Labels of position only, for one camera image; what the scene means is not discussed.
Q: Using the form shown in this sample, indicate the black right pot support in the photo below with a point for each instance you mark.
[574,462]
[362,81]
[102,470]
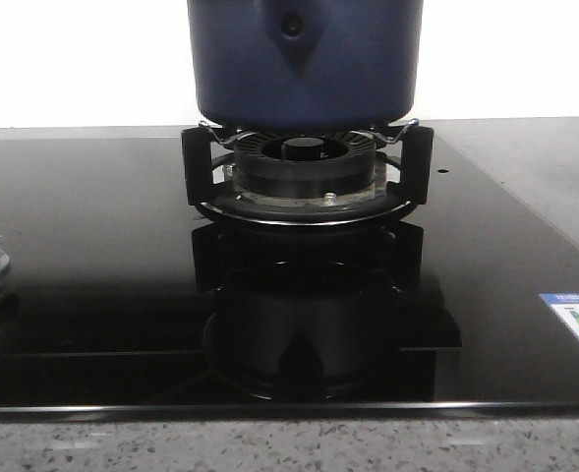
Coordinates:
[403,162]

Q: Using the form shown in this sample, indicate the blue saucepan with handle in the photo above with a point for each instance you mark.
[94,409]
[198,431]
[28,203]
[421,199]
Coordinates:
[305,65]

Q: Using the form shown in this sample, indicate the right gas burner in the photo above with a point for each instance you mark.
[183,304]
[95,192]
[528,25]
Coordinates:
[305,167]

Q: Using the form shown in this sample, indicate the black glass gas stove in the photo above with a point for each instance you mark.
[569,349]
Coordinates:
[123,302]

